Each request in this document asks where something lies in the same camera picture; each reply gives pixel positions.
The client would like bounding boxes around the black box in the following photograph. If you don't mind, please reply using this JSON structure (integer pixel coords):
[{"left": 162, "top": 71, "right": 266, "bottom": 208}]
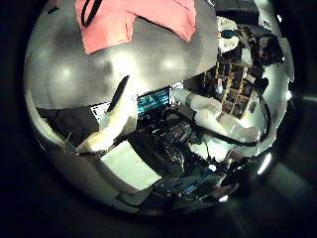
[{"left": 37, "top": 106, "right": 101, "bottom": 148}]

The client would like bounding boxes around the wooden shelf with boxes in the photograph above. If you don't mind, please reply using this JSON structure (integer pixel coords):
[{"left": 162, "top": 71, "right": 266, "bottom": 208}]
[{"left": 211, "top": 59, "right": 263, "bottom": 121}]

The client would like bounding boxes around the teal lit panel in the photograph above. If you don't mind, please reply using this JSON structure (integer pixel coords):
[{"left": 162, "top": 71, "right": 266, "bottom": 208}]
[{"left": 136, "top": 88, "right": 171, "bottom": 116}]

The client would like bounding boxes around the white bundle with teal patch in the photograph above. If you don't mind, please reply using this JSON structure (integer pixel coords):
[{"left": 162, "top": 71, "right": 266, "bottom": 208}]
[{"left": 217, "top": 16, "right": 241, "bottom": 54}]

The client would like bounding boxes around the white flat board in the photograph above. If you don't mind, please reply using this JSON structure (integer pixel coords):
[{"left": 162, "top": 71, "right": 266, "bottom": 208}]
[{"left": 100, "top": 140, "right": 163, "bottom": 192}]

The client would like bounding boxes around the black cable loop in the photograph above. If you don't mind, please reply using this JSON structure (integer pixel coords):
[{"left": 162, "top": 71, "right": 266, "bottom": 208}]
[{"left": 80, "top": 0, "right": 104, "bottom": 28}]

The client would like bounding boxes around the pink piece of clothing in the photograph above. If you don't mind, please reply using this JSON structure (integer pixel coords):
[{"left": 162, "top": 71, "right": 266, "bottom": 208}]
[{"left": 74, "top": 0, "right": 198, "bottom": 56}]

